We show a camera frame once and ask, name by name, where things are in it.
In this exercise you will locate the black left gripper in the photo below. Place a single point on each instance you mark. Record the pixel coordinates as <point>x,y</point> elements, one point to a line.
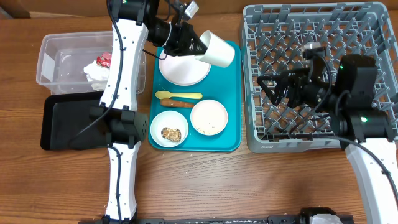
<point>186,35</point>

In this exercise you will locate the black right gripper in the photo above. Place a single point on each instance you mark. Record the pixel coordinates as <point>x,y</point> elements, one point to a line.
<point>295,83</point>

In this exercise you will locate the white paper cup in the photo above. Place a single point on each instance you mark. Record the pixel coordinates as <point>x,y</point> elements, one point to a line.
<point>218,52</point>

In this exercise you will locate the white bowl with rice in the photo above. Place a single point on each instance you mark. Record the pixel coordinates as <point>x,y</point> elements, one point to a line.
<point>209,117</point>

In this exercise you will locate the small white bowl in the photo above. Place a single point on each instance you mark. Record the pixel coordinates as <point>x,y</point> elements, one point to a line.
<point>172,120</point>

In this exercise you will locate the white napkin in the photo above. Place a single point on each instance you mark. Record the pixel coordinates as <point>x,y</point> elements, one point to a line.
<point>97,75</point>

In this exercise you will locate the brown food chunk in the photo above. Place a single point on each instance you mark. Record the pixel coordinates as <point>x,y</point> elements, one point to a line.
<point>173,135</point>

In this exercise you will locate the red wrapper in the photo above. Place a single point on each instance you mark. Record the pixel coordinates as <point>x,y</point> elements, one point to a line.
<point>104,60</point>

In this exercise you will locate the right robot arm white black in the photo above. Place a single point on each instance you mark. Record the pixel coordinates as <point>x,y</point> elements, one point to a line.
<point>364,132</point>

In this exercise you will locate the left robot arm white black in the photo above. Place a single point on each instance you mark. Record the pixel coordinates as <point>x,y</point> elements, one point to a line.
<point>133,23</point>

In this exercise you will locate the grey dishwasher rack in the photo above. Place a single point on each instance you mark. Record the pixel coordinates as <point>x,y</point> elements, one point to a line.
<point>272,37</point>

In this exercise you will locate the large white plate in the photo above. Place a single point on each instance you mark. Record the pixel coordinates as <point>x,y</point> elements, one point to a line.
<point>183,70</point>

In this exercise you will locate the yellow plastic spoon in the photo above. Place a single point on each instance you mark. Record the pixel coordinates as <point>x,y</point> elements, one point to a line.
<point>166,94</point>

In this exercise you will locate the brown sausage stick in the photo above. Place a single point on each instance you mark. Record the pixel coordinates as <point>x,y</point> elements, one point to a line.
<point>175,103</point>

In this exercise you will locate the teal plastic tray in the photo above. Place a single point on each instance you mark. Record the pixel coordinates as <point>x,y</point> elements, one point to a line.
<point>222,85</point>

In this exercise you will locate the clear plastic bin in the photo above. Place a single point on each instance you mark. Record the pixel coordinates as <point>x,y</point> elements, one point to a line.
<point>62,58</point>

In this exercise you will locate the black plastic tray bin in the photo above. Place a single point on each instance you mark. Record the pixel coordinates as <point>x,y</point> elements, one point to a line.
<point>63,119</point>

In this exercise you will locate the black rail at bottom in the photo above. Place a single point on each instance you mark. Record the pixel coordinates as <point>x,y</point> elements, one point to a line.
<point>306,216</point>

